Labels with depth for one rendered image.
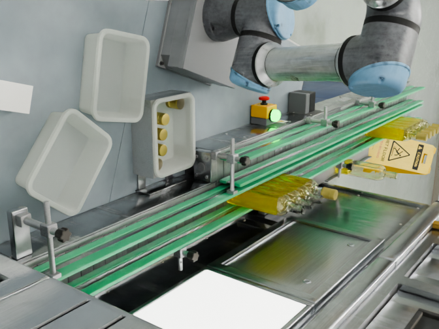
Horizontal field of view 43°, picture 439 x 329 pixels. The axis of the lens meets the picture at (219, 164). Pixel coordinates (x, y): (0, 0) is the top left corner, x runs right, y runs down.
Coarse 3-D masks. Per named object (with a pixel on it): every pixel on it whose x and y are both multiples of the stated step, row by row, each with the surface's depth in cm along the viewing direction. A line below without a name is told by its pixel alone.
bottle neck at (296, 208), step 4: (288, 204) 163; (292, 204) 163; (296, 204) 163; (300, 204) 162; (288, 208) 163; (292, 208) 162; (296, 208) 162; (300, 208) 161; (304, 208) 163; (296, 212) 162; (300, 212) 161; (304, 212) 163
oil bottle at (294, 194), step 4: (264, 184) 176; (268, 184) 176; (264, 188) 173; (268, 188) 173; (272, 188) 173; (276, 188) 173; (280, 188) 173; (284, 188) 173; (288, 188) 173; (280, 192) 169; (284, 192) 169; (288, 192) 169; (292, 192) 169; (296, 192) 170; (292, 196) 168; (296, 196) 168; (300, 196) 170; (292, 200) 168; (296, 200) 168
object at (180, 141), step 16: (176, 96) 153; (192, 96) 159; (160, 112) 159; (176, 112) 163; (192, 112) 160; (176, 128) 165; (192, 128) 162; (176, 144) 166; (192, 144) 163; (176, 160) 166; (192, 160) 164; (160, 176) 153
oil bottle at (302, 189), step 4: (268, 180) 180; (272, 180) 180; (276, 180) 180; (280, 180) 180; (272, 184) 177; (276, 184) 177; (280, 184) 176; (284, 184) 176; (288, 184) 176; (292, 184) 176; (296, 184) 176; (300, 184) 176; (292, 188) 173; (296, 188) 173; (300, 188) 173; (304, 188) 173; (300, 192) 172; (304, 192) 172; (304, 196) 172
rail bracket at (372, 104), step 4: (356, 100) 244; (360, 100) 244; (372, 100) 241; (356, 104) 245; (360, 104) 245; (364, 104) 243; (368, 104) 241; (372, 104) 240; (376, 104) 240; (380, 104) 238; (384, 104) 238
